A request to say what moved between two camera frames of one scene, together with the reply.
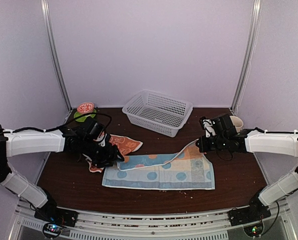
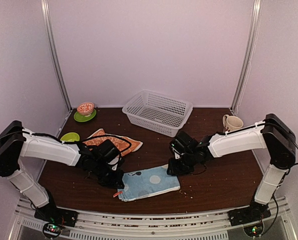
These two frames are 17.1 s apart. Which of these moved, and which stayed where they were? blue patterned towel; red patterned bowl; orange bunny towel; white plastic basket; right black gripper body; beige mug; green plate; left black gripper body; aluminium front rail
Moved: blue patterned towel; left black gripper body; right black gripper body
Stayed: red patterned bowl; beige mug; green plate; white plastic basket; orange bunny towel; aluminium front rail
